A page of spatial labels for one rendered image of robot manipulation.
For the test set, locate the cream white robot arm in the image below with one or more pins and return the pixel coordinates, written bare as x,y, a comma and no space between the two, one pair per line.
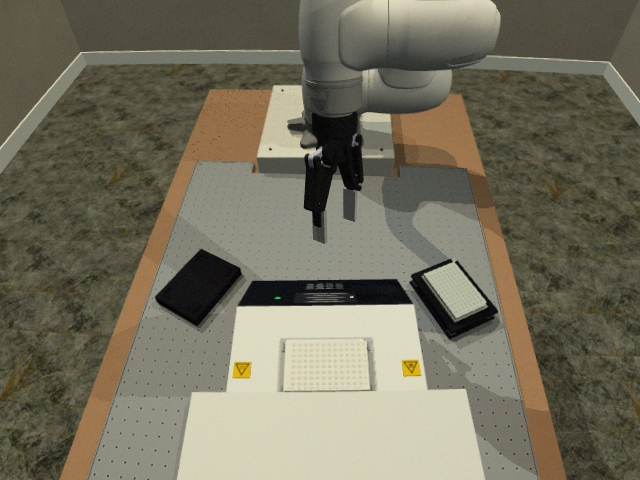
341,40

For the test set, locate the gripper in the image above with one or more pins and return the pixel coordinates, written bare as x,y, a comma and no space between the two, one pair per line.
332,147

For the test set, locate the grey and dark blue benchtop lab instrument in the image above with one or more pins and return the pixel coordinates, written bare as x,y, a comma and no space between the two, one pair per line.
397,431

